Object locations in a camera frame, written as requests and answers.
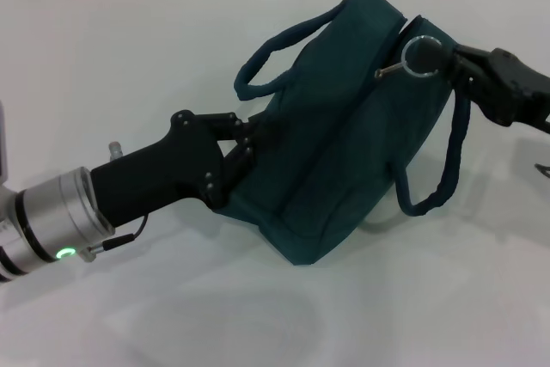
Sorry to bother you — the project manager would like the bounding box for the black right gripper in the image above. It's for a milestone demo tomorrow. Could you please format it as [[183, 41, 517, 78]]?
[[406, 37, 550, 135]]

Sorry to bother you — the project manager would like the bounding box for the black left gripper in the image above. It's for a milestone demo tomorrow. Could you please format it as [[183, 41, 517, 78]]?
[[89, 109, 283, 229]]

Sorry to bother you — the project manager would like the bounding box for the dark teal insulated lunch bag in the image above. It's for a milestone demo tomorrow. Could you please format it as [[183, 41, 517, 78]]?
[[234, 0, 474, 267]]

